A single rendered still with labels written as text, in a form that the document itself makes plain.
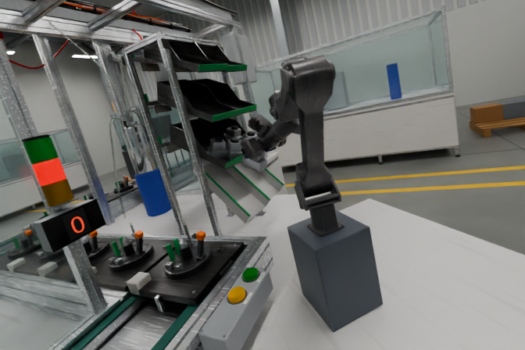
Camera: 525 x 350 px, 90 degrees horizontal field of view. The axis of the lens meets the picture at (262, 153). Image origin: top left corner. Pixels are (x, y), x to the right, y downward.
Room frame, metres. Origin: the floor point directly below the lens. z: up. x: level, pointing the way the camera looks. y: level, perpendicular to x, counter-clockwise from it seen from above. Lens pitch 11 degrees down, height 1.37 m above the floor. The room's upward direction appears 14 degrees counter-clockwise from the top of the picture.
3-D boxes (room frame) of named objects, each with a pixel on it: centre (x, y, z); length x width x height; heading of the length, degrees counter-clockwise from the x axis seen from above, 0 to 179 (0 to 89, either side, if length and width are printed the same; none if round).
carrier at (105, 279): (0.83, 0.51, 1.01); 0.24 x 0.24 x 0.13; 62
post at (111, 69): (1.93, 0.88, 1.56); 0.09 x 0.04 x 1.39; 152
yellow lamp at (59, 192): (0.60, 0.48, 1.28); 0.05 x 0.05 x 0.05
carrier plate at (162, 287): (0.72, 0.29, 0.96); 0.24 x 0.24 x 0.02; 62
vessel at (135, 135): (1.62, 0.72, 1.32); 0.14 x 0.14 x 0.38
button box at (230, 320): (0.54, 0.13, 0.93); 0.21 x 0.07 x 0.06; 152
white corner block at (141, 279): (0.67, 0.42, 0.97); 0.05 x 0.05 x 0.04; 62
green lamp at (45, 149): (0.60, 0.48, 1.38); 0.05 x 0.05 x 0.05
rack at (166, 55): (1.09, 0.23, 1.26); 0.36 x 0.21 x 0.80; 152
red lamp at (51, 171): (0.60, 0.48, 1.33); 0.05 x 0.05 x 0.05
